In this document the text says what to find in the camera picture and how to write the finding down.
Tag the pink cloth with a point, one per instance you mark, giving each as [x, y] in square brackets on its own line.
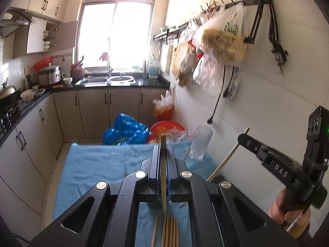
[104, 56]

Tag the kitchen window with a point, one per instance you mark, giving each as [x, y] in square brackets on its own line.
[115, 30]

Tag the wok with lid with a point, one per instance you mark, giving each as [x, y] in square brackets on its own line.
[9, 90]

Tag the orange trash bin with bag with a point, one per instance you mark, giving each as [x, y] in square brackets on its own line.
[163, 108]

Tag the blue plastic bag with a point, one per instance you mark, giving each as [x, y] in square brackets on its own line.
[126, 130]

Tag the hanging ladle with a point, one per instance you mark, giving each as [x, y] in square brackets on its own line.
[155, 52]

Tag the black wall shelf rack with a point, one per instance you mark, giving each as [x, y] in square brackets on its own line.
[168, 32]

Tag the crumpled clear plastic bags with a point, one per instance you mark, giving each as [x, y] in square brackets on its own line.
[180, 135]

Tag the small dish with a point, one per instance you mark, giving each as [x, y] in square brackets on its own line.
[39, 91]

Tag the bundle of wooden chopsticks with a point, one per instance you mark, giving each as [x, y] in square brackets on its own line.
[170, 231]

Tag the steel rice cooker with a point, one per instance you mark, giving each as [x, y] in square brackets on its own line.
[50, 76]

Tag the detergent bottle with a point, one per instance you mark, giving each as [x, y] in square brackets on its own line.
[154, 69]

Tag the black kitchen countertop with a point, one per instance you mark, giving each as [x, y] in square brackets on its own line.
[154, 83]

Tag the clear plastic bag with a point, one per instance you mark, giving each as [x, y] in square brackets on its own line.
[208, 74]

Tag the clear glass mug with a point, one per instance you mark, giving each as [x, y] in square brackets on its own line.
[201, 142]

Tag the black gas stove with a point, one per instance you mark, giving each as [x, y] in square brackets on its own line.
[9, 110]

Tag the red plastic bag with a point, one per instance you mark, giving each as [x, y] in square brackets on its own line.
[196, 50]

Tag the small white bowl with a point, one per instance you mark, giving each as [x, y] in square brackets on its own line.
[67, 80]

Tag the large clear bag green print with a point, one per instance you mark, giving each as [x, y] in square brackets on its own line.
[223, 41]

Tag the beige lower cabinets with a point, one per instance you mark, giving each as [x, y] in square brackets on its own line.
[95, 110]

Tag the steel double sink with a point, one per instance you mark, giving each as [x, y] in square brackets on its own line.
[102, 80]

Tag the brown crock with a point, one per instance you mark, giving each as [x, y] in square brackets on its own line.
[77, 72]

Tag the person's right hand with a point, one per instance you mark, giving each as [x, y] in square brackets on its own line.
[276, 208]

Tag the beige plastic bag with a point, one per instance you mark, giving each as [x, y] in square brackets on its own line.
[183, 61]

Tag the red plastic basket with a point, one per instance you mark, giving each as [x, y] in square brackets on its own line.
[42, 63]

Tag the steel faucet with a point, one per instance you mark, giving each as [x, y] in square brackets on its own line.
[110, 68]

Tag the wooden chopstick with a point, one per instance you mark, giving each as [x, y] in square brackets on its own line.
[163, 159]
[186, 154]
[223, 160]

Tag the beige upper cabinets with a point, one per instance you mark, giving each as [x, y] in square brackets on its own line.
[46, 0]

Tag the hanging cutting board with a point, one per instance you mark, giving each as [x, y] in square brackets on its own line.
[168, 59]

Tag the steel kettle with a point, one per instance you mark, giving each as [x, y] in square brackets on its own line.
[28, 81]

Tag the beige cabinets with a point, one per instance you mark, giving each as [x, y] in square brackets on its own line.
[46, 0]
[95, 110]

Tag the red plastic basin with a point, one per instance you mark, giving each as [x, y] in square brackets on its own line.
[160, 130]

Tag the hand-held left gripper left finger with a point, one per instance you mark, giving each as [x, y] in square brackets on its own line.
[158, 182]

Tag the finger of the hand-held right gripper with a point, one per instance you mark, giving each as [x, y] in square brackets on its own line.
[250, 145]

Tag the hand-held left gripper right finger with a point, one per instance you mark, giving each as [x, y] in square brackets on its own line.
[168, 182]

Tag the blue towel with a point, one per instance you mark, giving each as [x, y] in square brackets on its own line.
[102, 164]

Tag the range hood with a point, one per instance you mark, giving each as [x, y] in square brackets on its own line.
[15, 20]

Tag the black wall hook rail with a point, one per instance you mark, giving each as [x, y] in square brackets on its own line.
[248, 2]

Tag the stack of white bowls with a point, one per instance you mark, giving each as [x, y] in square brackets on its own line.
[46, 45]

